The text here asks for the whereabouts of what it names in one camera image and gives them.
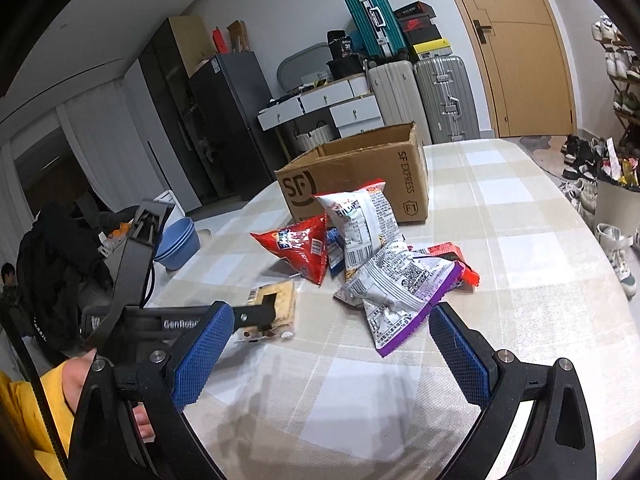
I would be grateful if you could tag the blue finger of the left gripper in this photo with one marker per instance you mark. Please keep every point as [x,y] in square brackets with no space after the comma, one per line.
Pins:
[261,316]

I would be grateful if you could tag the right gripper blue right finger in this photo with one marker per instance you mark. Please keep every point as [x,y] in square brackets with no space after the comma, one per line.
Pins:
[466,352]

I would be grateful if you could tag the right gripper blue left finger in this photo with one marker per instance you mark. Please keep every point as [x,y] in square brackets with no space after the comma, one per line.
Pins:
[196,352]

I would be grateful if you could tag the clear cracker pack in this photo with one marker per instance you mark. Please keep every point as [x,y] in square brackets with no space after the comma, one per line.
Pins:
[283,326]

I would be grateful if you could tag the red puffed snack bag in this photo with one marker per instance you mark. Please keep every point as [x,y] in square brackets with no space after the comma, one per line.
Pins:
[302,245]

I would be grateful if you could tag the blue cookie pack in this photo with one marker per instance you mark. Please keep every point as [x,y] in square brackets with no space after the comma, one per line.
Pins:
[335,246]

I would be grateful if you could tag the purple grape candy bag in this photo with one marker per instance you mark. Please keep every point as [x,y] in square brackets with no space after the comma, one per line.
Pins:
[396,289]

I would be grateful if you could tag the red oreo cookie pack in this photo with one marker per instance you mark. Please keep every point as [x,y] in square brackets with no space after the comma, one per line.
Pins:
[468,278]

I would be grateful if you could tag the white red noodle snack bag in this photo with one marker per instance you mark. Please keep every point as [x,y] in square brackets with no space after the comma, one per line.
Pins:
[365,220]

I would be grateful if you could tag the yellow sleeve forearm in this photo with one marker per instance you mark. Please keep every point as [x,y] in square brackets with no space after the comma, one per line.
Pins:
[23,431]

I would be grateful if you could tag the person's left hand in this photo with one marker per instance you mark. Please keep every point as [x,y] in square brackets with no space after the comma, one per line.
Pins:
[74,374]

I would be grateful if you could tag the checkered tablecloth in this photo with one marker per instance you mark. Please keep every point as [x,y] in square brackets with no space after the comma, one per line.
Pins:
[323,404]

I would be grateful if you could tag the blue bowls stack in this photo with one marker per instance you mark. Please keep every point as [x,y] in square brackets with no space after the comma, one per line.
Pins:
[179,243]

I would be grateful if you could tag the dark refrigerator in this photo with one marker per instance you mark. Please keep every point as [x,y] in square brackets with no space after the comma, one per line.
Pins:
[231,91]

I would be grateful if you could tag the woven laundry basket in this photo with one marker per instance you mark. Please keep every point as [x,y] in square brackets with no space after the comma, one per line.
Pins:
[307,141]

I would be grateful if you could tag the SF cardboard box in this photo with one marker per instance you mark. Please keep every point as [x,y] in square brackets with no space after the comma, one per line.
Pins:
[392,154]

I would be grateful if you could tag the white trash bin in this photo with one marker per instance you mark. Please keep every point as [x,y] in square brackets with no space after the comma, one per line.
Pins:
[617,205]

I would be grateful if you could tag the white drawer desk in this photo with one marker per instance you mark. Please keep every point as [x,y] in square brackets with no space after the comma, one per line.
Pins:
[347,104]

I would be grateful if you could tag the grey oval mirror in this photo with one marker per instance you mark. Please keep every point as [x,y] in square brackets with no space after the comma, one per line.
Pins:
[305,67]

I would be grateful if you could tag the silver suitcase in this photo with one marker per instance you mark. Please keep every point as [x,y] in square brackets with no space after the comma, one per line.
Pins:
[447,99]

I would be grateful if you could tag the beige suitcase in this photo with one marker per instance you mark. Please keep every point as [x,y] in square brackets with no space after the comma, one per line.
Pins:
[399,100]

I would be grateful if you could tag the teal suitcase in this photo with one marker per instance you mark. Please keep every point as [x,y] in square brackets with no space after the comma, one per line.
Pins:
[379,29]

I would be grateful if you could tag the stacked shoe boxes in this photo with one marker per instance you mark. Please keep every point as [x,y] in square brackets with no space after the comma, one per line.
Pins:
[416,21]

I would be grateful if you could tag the wooden door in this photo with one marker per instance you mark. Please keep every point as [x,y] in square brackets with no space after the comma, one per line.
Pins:
[523,64]

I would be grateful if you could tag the shoe rack with shoes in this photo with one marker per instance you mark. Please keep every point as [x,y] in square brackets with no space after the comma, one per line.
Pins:
[622,68]

